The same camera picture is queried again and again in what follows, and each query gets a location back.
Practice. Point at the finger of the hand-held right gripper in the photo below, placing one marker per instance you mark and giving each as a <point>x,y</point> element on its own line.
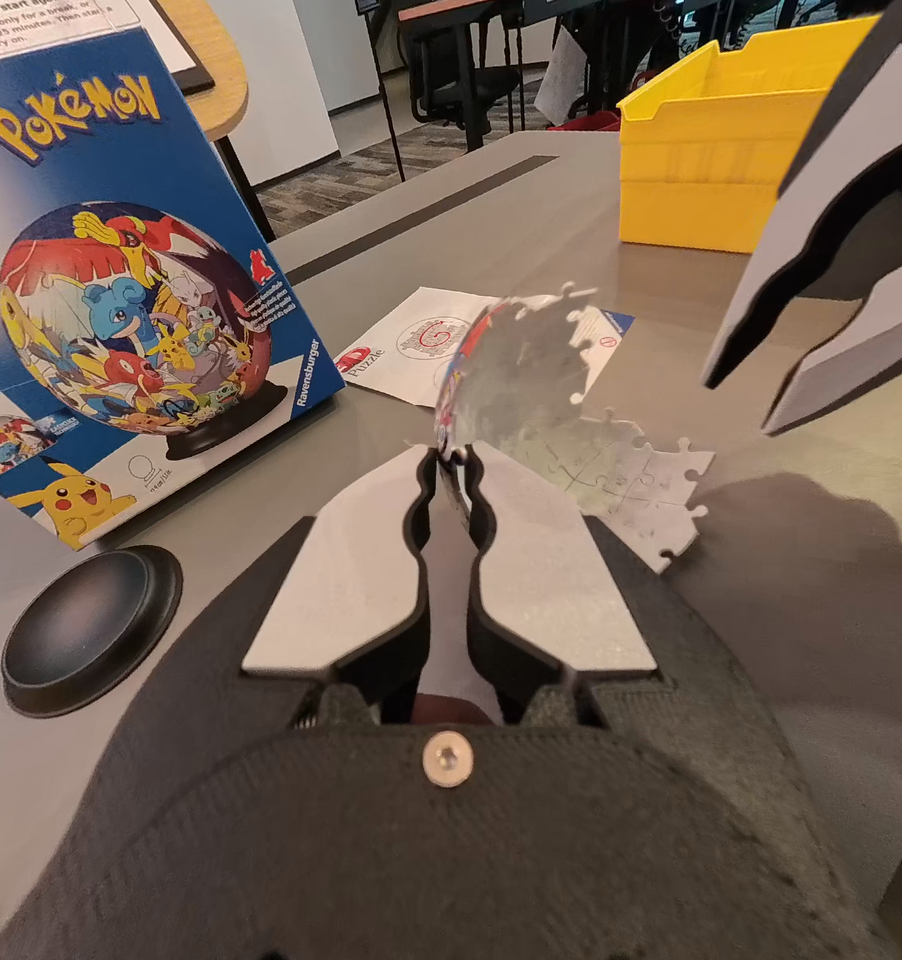
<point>871,345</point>
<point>818,202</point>

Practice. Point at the round wooden table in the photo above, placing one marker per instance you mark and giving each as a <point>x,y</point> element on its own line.
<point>225,90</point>

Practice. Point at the black office chair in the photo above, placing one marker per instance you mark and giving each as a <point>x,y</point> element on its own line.
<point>458,82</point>

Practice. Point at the hanging white paper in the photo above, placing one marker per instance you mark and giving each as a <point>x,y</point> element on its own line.
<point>563,75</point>

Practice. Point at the partly built puzzle ball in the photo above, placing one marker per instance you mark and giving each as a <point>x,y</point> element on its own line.
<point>518,375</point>

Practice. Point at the white instruction sheet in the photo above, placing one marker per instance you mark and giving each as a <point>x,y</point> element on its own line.
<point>398,352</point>

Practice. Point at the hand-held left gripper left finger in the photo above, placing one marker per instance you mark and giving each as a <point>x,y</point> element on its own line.
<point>346,592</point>

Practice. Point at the black ball stand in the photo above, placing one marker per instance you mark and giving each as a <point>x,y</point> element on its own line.
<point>83,630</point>

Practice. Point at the yellow plastic bin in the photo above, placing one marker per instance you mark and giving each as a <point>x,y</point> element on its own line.
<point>691,172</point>

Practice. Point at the blue puzzle box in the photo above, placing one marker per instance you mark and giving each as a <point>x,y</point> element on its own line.
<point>120,300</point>

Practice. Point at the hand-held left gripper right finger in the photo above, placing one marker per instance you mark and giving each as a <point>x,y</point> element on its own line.
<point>556,592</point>

